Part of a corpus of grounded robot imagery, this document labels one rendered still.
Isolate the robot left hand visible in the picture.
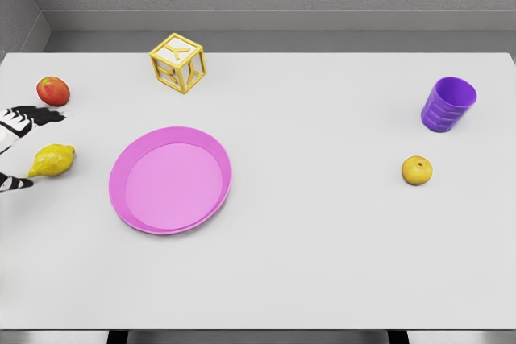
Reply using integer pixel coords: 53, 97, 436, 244
0, 105, 67, 195

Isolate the yellow lemon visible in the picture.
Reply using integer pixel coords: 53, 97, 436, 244
27, 143, 77, 179

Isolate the pink round plate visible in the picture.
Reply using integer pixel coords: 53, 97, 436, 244
108, 126, 233, 235

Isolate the red apple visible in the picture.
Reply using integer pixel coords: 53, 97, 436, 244
35, 76, 71, 107

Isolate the yellow letter block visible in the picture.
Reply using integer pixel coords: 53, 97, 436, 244
148, 32, 208, 95

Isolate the yellow round pear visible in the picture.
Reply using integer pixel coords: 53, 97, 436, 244
401, 155, 434, 187

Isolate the purple ribbed cup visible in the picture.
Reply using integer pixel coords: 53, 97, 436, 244
420, 76, 478, 135

